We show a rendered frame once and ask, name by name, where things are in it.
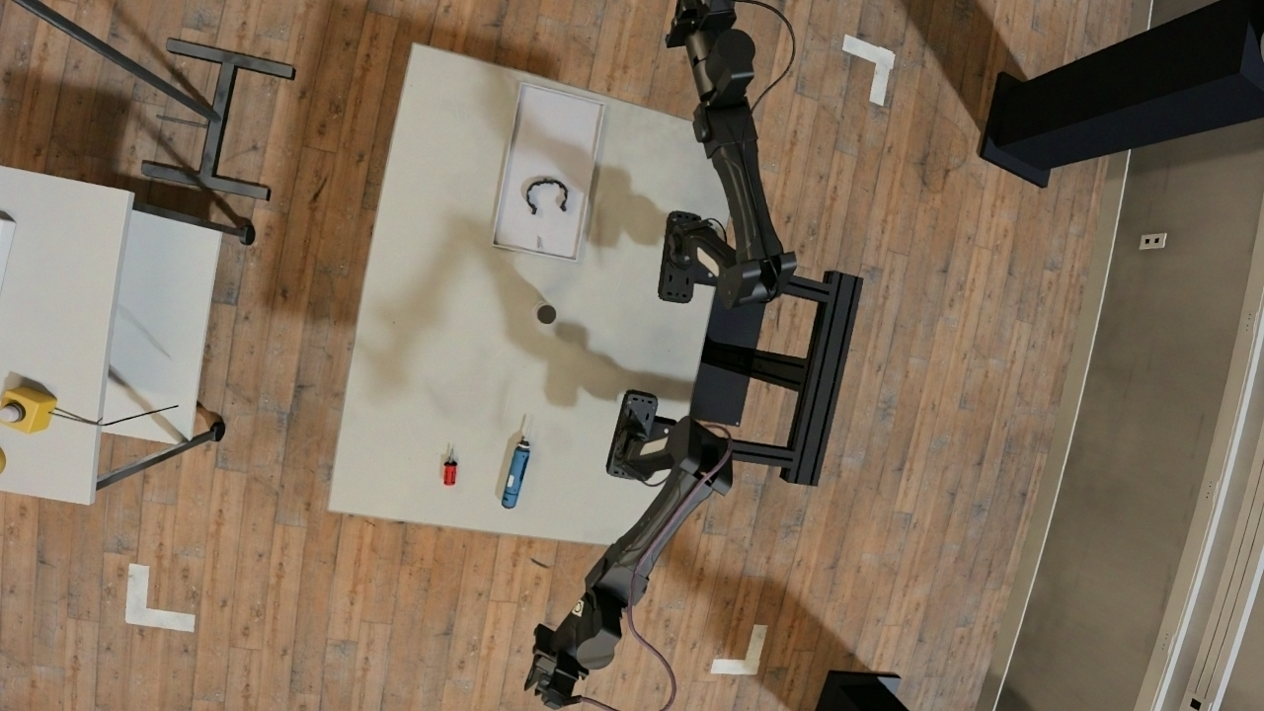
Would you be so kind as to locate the red screwdriver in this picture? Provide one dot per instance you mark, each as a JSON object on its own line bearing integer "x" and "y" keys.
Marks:
{"x": 449, "y": 471}

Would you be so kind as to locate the white hollow tube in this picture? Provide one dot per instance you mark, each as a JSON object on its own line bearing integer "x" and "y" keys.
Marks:
{"x": 546, "y": 314}

